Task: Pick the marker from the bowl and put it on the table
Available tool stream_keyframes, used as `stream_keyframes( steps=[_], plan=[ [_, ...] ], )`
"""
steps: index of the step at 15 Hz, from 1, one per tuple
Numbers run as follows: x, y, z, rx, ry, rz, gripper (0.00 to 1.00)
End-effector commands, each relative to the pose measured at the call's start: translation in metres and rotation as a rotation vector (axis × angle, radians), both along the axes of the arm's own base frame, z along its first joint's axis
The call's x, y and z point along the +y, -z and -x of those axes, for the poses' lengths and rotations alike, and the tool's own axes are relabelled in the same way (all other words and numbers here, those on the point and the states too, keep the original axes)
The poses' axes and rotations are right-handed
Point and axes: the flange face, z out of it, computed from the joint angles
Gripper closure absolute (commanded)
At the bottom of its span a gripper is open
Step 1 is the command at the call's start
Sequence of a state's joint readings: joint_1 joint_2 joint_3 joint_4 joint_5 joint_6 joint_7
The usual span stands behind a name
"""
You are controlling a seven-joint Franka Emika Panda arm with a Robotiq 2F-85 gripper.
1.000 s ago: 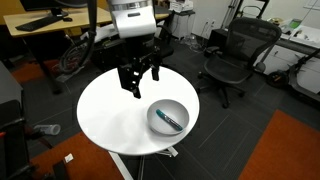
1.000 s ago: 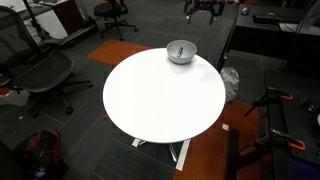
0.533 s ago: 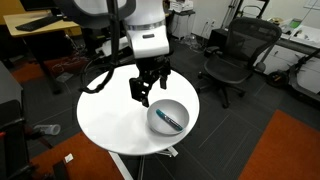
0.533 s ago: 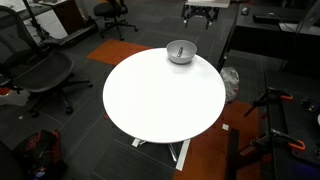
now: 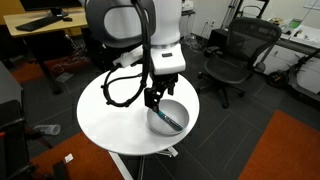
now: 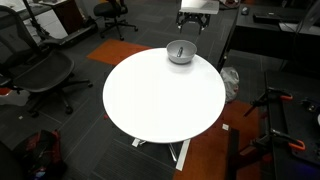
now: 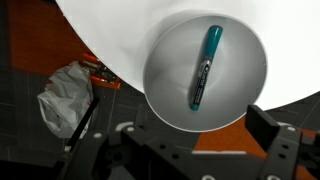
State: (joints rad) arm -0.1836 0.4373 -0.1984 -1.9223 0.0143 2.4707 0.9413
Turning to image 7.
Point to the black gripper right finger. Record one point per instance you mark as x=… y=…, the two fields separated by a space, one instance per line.
x=286 y=146

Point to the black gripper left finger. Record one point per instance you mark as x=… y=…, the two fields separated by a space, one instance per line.
x=143 y=155

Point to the teal marker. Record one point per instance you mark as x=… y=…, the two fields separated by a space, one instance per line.
x=211 y=44

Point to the white bowl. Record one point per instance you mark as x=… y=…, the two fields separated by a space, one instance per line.
x=235 y=81

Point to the black rod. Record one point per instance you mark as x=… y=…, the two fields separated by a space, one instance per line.
x=77 y=133

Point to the white plastic bag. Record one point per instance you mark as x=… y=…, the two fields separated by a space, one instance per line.
x=67 y=96

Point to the orange wooden board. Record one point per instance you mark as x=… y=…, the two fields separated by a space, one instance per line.
x=41 y=38

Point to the orange handled tool pile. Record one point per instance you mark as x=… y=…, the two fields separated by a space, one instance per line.
x=99 y=73

